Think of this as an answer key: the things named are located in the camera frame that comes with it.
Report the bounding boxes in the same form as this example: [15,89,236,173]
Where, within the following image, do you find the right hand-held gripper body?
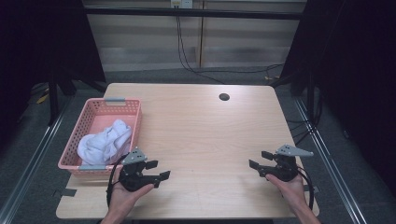
[266,144,315,183]

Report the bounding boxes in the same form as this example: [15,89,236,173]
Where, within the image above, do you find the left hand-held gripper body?
[119,147,157,192]

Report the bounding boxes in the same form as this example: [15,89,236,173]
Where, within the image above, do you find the white printed towel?
[77,119,134,166]

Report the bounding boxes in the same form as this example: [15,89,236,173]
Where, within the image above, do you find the pink plastic basket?
[57,97,143,180]

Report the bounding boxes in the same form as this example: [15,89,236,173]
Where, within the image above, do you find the person's left hand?
[105,181,155,217]

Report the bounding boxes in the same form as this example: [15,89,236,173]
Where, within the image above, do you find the person's right hand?
[264,173,308,211]

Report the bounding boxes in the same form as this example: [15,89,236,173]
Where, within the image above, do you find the black metal stand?
[48,72,61,127]
[305,74,316,123]

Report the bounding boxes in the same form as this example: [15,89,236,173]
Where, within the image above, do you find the black curtain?
[0,0,107,150]
[279,0,396,190]

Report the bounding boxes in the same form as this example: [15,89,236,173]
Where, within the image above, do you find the yellow floor item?
[35,92,50,105]

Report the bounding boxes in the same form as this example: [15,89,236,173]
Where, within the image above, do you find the black horizontal bar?
[84,7,304,21]

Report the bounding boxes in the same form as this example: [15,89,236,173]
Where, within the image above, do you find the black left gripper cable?
[106,152,130,208]

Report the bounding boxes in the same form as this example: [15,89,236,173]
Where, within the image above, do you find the black floor cables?
[286,117,322,147]

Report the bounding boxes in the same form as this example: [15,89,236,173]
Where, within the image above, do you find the metal floor rail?
[293,96,369,224]
[0,92,77,224]

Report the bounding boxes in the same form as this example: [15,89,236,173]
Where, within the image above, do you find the black hanging wall cable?
[176,15,285,85]

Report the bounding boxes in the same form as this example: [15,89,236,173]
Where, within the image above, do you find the white wall socket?
[170,0,194,9]

